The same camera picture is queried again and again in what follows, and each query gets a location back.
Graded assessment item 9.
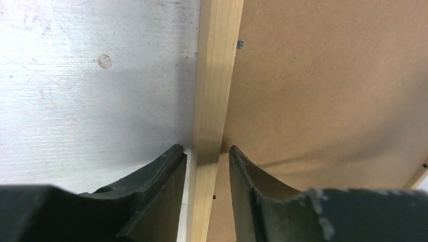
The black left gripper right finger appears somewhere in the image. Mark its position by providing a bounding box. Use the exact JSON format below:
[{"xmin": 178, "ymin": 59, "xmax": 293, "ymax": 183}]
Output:
[{"xmin": 229, "ymin": 146, "xmax": 427, "ymax": 241}]

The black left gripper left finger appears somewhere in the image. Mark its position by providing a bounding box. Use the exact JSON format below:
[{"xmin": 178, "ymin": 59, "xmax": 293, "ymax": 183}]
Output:
[{"xmin": 1, "ymin": 144, "xmax": 187, "ymax": 241}]

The wooden picture frame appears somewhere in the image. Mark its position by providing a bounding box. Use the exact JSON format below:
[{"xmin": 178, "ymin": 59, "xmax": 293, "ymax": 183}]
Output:
[{"xmin": 187, "ymin": 1, "xmax": 427, "ymax": 241}]

